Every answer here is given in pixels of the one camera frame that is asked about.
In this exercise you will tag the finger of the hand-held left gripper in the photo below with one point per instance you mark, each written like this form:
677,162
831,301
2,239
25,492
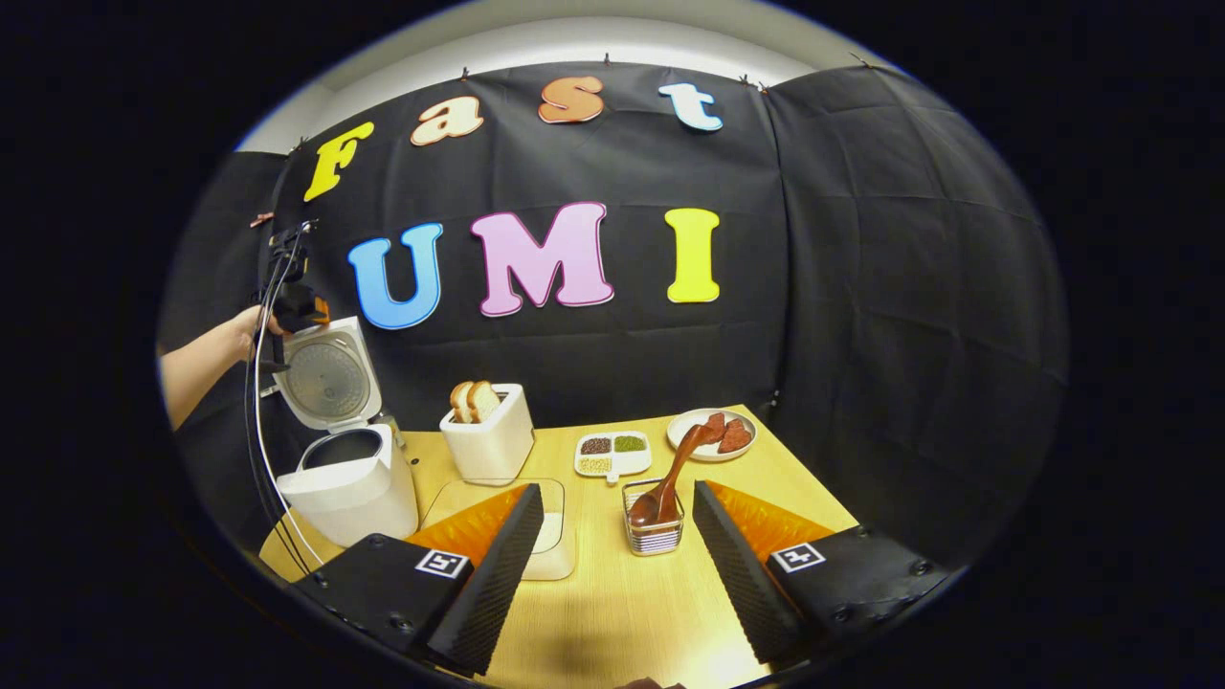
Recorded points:
316,311

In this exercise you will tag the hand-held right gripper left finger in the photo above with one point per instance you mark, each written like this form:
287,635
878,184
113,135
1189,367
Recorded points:
493,574

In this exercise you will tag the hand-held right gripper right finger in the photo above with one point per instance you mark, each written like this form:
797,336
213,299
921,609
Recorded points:
737,574

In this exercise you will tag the clear container of rice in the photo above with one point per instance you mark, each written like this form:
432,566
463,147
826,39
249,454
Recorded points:
560,536

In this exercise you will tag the wooden spoon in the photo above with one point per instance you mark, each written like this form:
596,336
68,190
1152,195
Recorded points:
670,478

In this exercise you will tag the white rice cooker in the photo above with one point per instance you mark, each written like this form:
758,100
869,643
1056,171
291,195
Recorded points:
349,488

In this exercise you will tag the orange clip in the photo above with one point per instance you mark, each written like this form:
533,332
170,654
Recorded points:
260,219

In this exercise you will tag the white toaster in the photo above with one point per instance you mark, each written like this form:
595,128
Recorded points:
493,445

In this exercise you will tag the red meat slice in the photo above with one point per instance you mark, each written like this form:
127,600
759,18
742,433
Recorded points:
715,423
735,436

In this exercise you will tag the small glass bottle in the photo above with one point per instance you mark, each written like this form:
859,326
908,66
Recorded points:
389,431

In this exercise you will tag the white round plate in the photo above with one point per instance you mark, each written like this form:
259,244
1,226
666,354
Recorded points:
684,442

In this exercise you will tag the white divided grain dish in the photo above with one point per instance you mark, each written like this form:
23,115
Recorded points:
612,455

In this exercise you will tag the toasted bread slice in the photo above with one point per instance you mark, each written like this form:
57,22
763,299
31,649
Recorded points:
483,400
461,402

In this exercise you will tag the black backdrop cloth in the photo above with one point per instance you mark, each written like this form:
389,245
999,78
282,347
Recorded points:
861,287

